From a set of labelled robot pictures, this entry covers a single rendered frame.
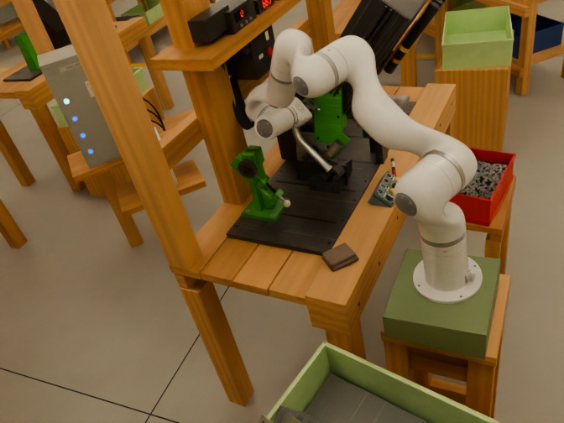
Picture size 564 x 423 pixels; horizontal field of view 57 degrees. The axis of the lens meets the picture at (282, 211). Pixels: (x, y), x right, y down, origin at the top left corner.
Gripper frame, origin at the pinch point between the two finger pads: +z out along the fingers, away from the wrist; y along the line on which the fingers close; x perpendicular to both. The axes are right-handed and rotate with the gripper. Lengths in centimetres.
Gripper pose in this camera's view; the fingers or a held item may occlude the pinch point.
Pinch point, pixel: (306, 107)
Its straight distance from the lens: 197.9
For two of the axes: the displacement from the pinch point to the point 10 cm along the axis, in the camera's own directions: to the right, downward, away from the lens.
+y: -6.5, -7.6, 0.3
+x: -5.9, 5.3, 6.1
